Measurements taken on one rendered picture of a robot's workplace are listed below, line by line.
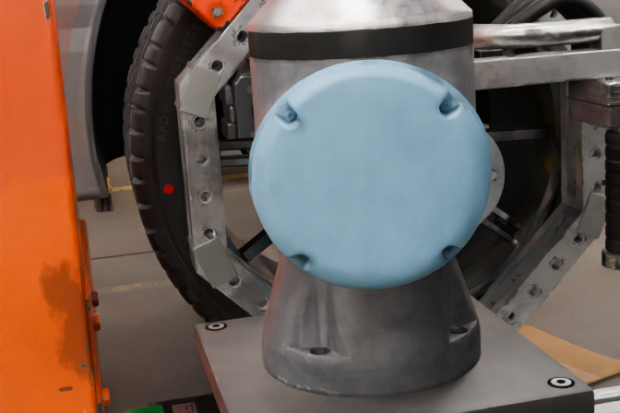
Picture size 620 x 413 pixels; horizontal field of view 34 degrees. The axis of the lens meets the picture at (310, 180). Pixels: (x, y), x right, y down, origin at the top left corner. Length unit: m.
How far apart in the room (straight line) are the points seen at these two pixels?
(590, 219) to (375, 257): 0.88
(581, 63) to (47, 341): 0.65
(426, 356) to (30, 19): 0.61
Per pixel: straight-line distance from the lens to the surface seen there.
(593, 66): 1.10
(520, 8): 1.17
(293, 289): 0.66
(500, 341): 0.73
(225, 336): 0.77
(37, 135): 1.10
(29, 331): 1.16
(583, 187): 1.34
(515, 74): 1.07
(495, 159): 1.12
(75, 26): 1.61
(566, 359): 2.85
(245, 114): 1.72
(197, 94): 1.17
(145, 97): 1.25
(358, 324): 0.64
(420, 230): 0.48
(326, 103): 0.46
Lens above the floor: 1.08
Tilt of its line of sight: 12 degrees down
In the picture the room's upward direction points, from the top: 4 degrees counter-clockwise
